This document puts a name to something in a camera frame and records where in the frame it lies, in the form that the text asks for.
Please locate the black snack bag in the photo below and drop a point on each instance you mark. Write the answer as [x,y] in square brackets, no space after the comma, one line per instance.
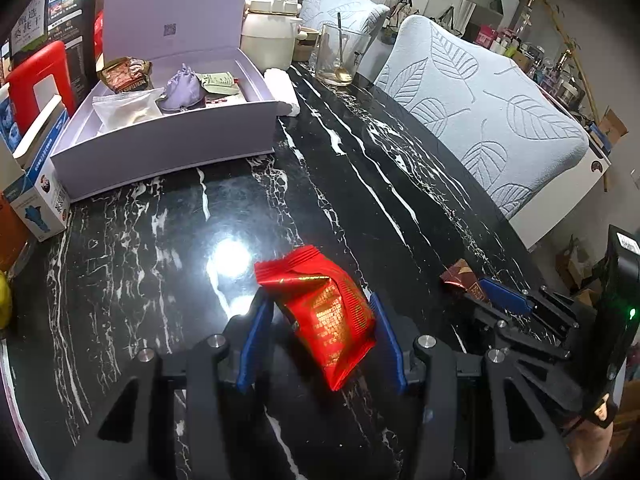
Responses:
[75,20]

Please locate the amber glass jar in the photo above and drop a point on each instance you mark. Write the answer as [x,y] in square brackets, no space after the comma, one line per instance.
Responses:
[10,235]

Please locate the gold brown coffee sachet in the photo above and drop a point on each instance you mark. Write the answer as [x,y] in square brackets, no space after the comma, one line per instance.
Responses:
[125,75]

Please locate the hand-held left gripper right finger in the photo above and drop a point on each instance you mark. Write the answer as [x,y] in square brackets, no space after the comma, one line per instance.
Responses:
[387,345]

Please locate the white rolled towel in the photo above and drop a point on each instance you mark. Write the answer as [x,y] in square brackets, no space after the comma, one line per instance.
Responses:
[282,91]

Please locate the dark label jar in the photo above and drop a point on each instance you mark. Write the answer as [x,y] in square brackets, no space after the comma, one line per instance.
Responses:
[30,27]

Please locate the cardboard box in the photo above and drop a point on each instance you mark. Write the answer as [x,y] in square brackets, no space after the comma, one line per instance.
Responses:
[612,127]

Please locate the small dark candy wrapper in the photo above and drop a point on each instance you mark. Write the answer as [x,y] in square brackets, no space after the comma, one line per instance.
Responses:
[462,277]

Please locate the row of bottles and jars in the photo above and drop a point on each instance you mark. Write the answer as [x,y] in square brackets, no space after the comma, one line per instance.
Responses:
[540,60]

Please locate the large leaf pattern chair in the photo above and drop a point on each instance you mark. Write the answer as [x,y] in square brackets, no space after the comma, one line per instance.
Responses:
[490,120]

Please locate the glass cup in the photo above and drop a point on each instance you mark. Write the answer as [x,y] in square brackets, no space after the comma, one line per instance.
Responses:
[330,55]

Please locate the lemon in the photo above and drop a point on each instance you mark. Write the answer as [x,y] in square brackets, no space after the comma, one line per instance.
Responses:
[4,300]

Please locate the red plastic container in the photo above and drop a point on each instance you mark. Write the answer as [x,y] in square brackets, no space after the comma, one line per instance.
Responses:
[40,85]

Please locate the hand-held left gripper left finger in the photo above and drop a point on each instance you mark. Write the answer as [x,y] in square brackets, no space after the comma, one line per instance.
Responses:
[255,345]

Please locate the red snack packet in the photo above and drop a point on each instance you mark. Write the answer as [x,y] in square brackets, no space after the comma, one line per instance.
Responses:
[320,320]

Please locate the white cabinet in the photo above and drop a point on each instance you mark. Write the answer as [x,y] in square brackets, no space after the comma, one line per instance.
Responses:
[560,200]

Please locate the red white striped sachet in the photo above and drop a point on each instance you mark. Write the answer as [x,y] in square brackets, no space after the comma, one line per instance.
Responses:
[222,101]

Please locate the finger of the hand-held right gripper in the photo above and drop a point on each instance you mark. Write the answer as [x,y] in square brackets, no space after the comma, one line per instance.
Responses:
[515,335]
[505,297]

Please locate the metal spoon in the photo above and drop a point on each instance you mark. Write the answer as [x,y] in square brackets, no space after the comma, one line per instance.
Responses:
[341,45]

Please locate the blue white carton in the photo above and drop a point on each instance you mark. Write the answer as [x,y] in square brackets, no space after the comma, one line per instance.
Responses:
[42,195]

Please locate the green tea sachet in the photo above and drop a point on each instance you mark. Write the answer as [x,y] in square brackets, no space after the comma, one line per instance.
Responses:
[217,83]

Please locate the small leaf pattern chair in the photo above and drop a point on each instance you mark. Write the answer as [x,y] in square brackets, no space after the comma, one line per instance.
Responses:
[345,12]

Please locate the white ceramic pot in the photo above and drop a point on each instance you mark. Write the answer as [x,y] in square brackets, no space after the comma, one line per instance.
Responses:
[270,32]

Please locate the bamboo pole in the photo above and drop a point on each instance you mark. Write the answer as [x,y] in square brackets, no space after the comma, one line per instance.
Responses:
[575,60]

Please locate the lavender gift box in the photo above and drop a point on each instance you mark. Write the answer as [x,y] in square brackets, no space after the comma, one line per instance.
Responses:
[165,155]

